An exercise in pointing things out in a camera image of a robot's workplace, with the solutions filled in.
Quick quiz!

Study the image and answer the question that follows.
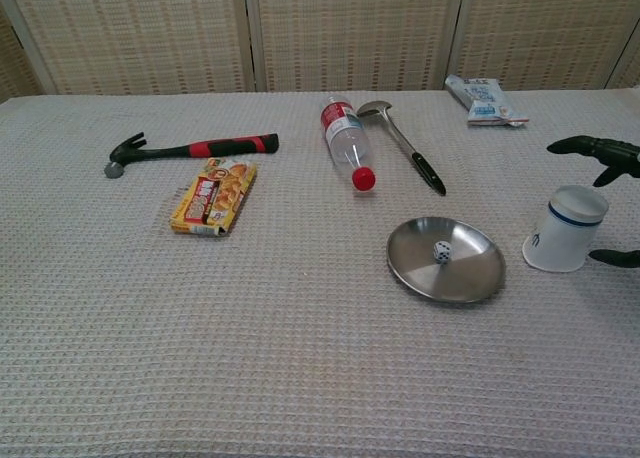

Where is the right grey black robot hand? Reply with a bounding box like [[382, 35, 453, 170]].
[[545, 134, 640, 269]]

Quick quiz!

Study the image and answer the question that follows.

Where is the white paper cup blue stripe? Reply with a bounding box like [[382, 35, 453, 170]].
[[521, 184, 610, 273]]

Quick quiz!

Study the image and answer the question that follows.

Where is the round steel plate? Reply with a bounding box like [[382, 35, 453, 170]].
[[385, 216, 507, 305]]

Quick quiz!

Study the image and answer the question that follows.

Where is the woven bamboo screen panel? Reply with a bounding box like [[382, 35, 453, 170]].
[[604, 30, 640, 91], [447, 0, 640, 92], [244, 0, 466, 94], [0, 0, 256, 97], [0, 2, 44, 104]]

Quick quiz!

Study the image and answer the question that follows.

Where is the white blue snack bag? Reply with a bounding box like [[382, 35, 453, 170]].
[[444, 74, 530, 129]]

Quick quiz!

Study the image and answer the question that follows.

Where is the clear plastic bottle red cap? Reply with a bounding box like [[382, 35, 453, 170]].
[[319, 92, 377, 193]]

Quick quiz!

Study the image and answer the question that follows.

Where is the yellow curry box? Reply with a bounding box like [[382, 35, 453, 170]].
[[169, 156, 258, 238]]

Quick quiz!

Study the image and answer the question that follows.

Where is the beige waffle tablecloth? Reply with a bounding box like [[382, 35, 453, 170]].
[[0, 89, 640, 458]]

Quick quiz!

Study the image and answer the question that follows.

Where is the black red claw hammer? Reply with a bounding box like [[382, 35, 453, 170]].
[[103, 131, 280, 180]]

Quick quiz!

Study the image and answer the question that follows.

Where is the steel ladle black handle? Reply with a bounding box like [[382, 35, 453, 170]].
[[355, 99, 447, 197]]

